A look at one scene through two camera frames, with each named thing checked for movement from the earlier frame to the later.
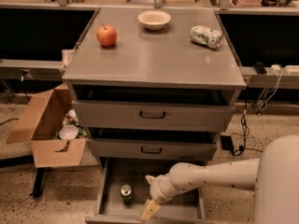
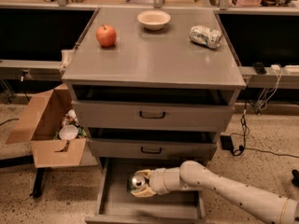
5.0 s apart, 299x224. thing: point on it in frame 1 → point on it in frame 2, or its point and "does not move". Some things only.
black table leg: x=38 y=182 does not move
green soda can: x=127 y=195 → x=135 y=182
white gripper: x=157 y=187 → x=158 y=180
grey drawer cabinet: x=152 y=88 does not move
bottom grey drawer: x=125 y=189 does not move
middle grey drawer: x=154 y=149 does not move
